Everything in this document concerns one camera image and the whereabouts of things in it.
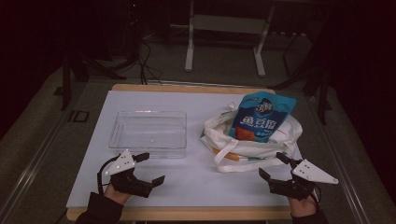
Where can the white table mat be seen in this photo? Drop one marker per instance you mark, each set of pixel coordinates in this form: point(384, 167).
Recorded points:
point(193, 183)

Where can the white cloth tote bag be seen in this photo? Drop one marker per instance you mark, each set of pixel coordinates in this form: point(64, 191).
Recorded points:
point(258, 151)

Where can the clear plastic container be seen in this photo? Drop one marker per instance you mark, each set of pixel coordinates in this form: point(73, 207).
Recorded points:
point(149, 133)

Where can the blue snack packet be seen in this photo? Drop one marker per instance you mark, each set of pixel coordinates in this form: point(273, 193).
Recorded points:
point(261, 119)

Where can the orange and white stick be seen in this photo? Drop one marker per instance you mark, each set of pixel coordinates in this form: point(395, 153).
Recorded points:
point(225, 155)

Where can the person's left hand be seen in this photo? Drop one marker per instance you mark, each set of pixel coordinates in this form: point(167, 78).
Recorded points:
point(116, 194)

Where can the metal floor rail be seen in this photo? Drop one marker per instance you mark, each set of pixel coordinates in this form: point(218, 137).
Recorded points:
point(34, 165)
point(339, 161)

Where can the white metal stand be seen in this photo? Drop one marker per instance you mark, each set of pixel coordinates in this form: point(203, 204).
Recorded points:
point(227, 24)

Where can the black metal stand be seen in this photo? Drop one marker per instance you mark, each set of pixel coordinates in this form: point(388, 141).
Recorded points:
point(314, 81)
point(74, 74)

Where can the person's right hand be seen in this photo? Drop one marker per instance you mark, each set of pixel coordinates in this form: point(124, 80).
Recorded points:
point(303, 207)

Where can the black floor bracket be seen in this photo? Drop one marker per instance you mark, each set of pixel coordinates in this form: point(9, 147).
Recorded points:
point(78, 116)

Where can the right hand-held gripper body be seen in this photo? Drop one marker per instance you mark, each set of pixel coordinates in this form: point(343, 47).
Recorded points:
point(295, 188)

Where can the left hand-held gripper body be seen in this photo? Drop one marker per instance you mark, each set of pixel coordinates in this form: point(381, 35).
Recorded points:
point(127, 182)

